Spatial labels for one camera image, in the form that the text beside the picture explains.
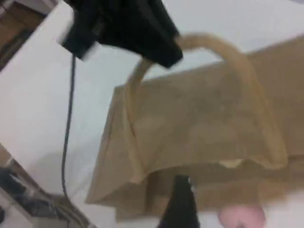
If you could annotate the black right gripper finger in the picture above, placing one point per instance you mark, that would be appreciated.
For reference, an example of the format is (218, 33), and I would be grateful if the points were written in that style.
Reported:
(181, 204)

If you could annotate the pink toy peach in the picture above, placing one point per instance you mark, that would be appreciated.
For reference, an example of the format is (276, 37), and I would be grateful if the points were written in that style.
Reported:
(242, 215)

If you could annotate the dark clutter beside table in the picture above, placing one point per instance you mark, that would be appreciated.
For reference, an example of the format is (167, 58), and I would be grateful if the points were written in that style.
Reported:
(14, 187)

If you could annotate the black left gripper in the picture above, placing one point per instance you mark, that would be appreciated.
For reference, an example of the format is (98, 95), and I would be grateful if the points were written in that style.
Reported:
(107, 21)

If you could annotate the brown jute tote bag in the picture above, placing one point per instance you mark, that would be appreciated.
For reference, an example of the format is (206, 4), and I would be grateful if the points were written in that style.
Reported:
(202, 114)

